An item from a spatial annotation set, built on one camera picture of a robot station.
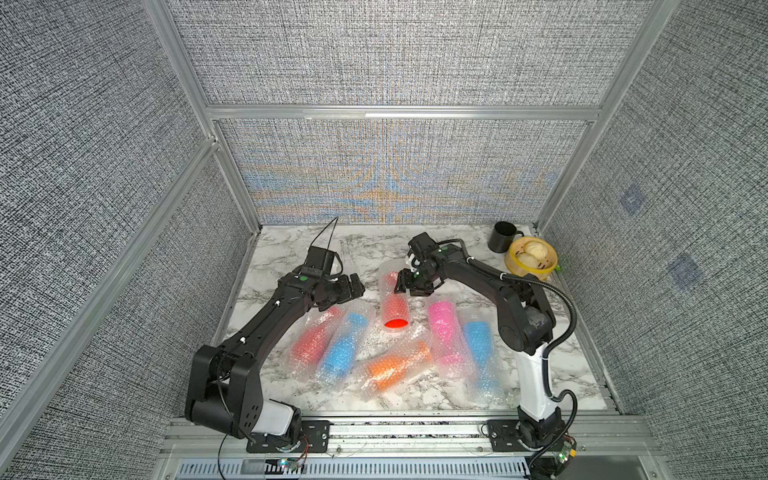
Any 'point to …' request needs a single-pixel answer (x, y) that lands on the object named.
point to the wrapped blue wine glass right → (478, 335)
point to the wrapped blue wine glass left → (340, 355)
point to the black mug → (502, 236)
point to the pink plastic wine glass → (443, 320)
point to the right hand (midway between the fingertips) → (401, 284)
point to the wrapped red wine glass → (308, 346)
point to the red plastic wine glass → (395, 306)
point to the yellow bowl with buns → (531, 256)
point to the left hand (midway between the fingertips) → (357, 289)
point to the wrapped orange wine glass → (377, 377)
